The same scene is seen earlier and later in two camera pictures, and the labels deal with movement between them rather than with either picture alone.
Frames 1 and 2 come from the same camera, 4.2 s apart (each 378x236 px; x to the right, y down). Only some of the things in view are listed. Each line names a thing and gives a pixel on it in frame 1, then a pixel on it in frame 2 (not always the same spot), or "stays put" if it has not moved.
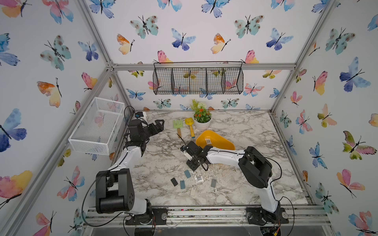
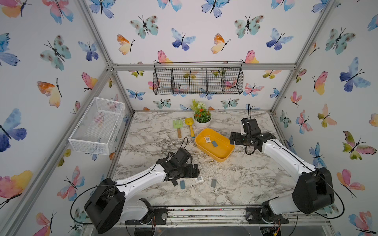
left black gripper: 159,129 → 195,174
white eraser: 198,179 stays put
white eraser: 193,191 stays put
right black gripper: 191,166 → 237,140
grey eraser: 213,183 stays put
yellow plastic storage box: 218,141 stays put
